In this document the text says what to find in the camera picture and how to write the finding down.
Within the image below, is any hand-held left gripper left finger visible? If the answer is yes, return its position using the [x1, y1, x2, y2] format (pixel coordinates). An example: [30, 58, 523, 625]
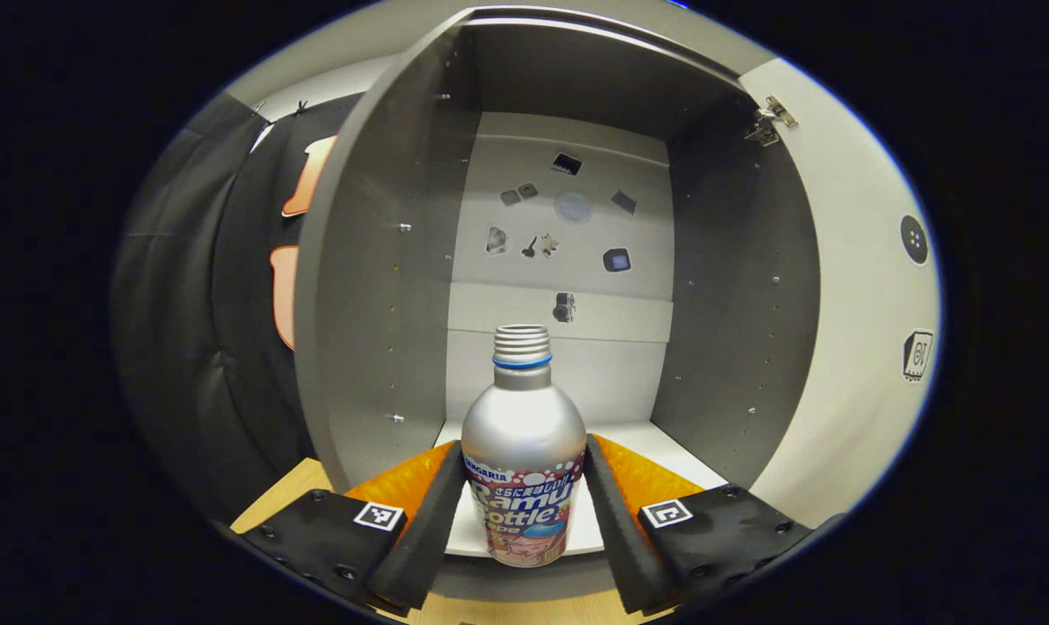
[237, 439, 465, 614]

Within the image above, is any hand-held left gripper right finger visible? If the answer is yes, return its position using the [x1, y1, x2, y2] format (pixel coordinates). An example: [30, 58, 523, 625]
[581, 433, 816, 616]

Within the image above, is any black backdrop cloth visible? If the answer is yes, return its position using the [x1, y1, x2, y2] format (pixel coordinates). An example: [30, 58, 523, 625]
[110, 90, 362, 523]

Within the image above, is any silver bottle with printed label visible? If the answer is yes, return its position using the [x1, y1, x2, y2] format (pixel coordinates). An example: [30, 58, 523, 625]
[460, 324, 588, 569]

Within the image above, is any beige cabinet door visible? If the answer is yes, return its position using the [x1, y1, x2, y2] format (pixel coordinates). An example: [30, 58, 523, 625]
[736, 56, 943, 532]

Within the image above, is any grey cabinet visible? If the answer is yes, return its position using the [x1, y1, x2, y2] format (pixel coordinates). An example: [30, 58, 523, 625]
[293, 3, 826, 602]

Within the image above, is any metal door hinge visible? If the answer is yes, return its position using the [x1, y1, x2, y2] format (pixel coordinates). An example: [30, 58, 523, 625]
[744, 94, 800, 148]

